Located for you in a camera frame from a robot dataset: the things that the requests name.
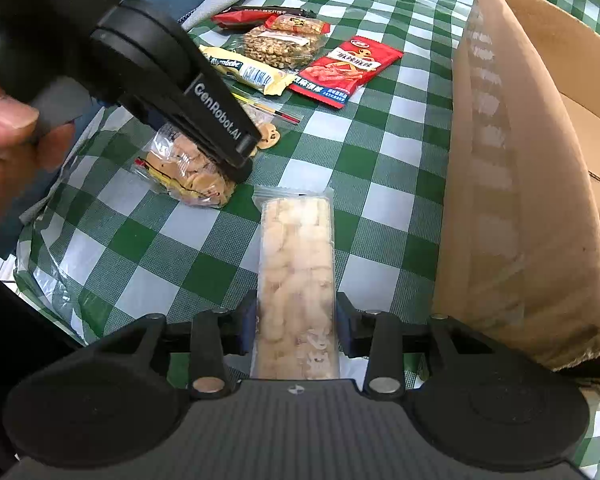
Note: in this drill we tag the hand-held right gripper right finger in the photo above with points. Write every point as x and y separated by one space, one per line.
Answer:
343 330

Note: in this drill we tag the clear cookie zip bag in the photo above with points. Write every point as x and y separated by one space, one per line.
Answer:
269 136
205 187

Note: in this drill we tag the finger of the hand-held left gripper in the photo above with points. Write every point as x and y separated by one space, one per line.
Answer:
195 137
220 115

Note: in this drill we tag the clear packet of nuts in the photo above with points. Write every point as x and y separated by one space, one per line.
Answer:
280 49

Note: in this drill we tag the clear packet of pale snacks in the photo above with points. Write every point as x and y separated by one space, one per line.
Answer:
295 260

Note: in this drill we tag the brown cardboard box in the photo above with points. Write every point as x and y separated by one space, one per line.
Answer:
495 185

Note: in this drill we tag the yellow white snack wrapper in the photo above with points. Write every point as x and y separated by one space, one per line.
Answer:
250 72

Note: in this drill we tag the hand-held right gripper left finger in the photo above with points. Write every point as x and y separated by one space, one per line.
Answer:
248 330

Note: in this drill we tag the red packet with orange sticks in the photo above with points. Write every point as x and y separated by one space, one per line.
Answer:
345 70

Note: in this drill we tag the person's left hand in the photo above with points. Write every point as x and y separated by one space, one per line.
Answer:
5 160

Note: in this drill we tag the dark red snack packet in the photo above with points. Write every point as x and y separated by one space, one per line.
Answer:
235 19

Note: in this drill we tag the green checked tablecloth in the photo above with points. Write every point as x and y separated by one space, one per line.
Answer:
380 175

